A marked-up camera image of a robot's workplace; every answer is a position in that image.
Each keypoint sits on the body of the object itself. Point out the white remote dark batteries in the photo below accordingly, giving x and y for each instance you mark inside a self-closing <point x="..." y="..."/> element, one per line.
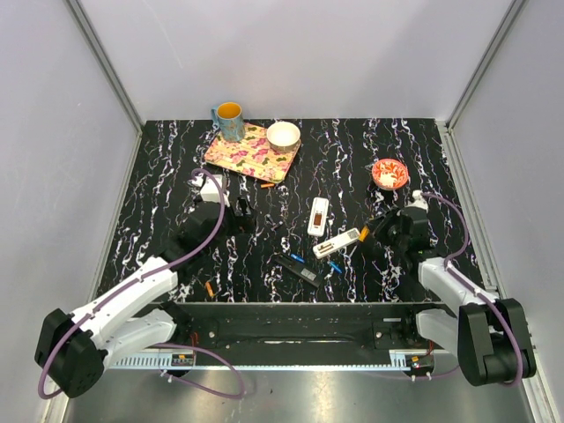
<point x="318" y="216"/>

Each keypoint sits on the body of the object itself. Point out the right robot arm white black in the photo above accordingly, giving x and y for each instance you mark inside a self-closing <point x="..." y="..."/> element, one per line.
<point x="488" y="335"/>

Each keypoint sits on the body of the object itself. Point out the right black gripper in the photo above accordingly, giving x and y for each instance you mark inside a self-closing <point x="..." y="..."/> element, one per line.
<point x="382" y="225"/>

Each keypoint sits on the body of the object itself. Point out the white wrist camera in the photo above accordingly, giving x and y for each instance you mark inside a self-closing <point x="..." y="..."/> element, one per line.
<point x="207" y="190"/>
<point x="418" y="201"/>

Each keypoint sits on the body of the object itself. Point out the white ceramic bowl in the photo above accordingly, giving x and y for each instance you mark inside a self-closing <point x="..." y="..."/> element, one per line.
<point x="283" y="136"/>

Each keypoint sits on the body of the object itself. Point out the white remote blue batteries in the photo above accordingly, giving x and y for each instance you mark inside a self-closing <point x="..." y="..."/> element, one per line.
<point x="336" y="243"/>

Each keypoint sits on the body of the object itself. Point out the blue floral mug orange inside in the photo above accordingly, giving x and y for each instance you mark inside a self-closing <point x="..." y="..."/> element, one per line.
<point x="228" y="118"/>

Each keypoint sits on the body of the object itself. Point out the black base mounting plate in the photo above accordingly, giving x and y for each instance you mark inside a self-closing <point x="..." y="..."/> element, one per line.
<point x="278" y="335"/>

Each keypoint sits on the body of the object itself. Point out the red patterned small dish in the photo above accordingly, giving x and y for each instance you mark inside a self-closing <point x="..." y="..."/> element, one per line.
<point x="390" y="174"/>

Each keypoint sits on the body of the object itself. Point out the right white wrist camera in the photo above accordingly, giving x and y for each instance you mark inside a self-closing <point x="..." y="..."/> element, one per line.
<point x="418" y="201"/>

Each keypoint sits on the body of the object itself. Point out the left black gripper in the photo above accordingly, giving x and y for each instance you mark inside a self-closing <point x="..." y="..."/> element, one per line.
<point x="240" y="225"/>

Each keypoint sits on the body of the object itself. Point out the blue battery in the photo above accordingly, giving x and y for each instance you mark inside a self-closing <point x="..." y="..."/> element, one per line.
<point x="335" y="267"/>
<point x="297" y="258"/>

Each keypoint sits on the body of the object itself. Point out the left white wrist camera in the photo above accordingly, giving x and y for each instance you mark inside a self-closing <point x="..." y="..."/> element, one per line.
<point x="207" y="190"/>

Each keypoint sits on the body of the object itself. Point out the pink floral tray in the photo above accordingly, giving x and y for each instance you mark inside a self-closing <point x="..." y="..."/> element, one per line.
<point x="253" y="156"/>

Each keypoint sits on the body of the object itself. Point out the black remote orange batteries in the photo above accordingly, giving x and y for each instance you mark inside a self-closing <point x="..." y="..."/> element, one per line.
<point x="299" y="270"/>

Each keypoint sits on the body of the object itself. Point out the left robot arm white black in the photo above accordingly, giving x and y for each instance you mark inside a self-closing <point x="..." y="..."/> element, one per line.
<point x="75" y="349"/>

